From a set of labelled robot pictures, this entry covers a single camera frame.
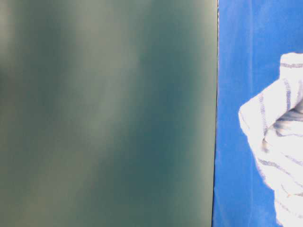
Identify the white blue-striped towel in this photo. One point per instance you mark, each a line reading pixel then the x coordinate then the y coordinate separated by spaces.
pixel 273 124

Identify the blue table cloth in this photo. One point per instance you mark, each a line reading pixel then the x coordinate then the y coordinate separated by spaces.
pixel 252 36

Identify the dark green blurred panel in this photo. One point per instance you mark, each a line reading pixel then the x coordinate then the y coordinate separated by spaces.
pixel 107 113

